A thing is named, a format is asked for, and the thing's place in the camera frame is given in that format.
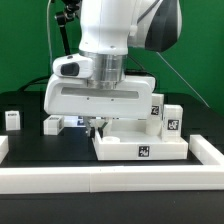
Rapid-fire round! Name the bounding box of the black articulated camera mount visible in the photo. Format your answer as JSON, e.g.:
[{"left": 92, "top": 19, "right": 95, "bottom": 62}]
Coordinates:
[{"left": 55, "top": 0, "right": 81, "bottom": 55}]

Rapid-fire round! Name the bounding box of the white fiducial marker base sheet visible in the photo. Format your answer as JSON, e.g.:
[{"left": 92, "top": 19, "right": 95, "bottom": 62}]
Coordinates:
[{"left": 64, "top": 116, "right": 84, "bottom": 127}]

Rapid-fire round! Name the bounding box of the black cable bundle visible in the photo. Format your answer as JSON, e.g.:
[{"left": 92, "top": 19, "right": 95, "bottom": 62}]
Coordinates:
[{"left": 17, "top": 76, "right": 51, "bottom": 93}]

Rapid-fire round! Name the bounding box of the white left fence rail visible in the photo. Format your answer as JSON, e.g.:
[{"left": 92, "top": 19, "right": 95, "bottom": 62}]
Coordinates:
[{"left": 0, "top": 136, "right": 9, "bottom": 163}]

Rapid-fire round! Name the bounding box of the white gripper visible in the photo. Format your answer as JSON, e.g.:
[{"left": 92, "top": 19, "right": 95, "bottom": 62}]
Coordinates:
[{"left": 44, "top": 75, "right": 155, "bottom": 138}]

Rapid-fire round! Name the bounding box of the white right fence rail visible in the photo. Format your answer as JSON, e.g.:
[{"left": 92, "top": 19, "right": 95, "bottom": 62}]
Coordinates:
[{"left": 189, "top": 135, "right": 224, "bottom": 166}]

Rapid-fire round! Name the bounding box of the white front fence rail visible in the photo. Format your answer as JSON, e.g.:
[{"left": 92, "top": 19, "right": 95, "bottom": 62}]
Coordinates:
[{"left": 0, "top": 165, "right": 224, "bottom": 194}]

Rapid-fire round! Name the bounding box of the white fence rail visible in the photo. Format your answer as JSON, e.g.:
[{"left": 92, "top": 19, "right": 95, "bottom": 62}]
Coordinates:
[
  {"left": 0, "top": 165, "right": 224, "bottom": 194},
  {"left": 0, "top": 136, "right": 9, "bottom": 163},
  {"left": 189, "top": 135, "right": 224, "bottom": 166}
]

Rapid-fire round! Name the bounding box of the white vertical cable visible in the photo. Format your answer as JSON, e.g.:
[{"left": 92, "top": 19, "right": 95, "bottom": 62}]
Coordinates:
[{"left": 46, "top": 0, "right": 55, "bottom": 68}]

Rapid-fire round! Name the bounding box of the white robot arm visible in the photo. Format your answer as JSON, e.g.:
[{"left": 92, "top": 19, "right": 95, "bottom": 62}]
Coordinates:
[{"left": 44, "top": 0, "right": 182, "bottom": 119}]

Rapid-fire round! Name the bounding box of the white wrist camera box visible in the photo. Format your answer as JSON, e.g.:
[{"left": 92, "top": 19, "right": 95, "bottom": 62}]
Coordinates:
[{"left": 53, "top": 54, "right": 94, "bottom": 78}]

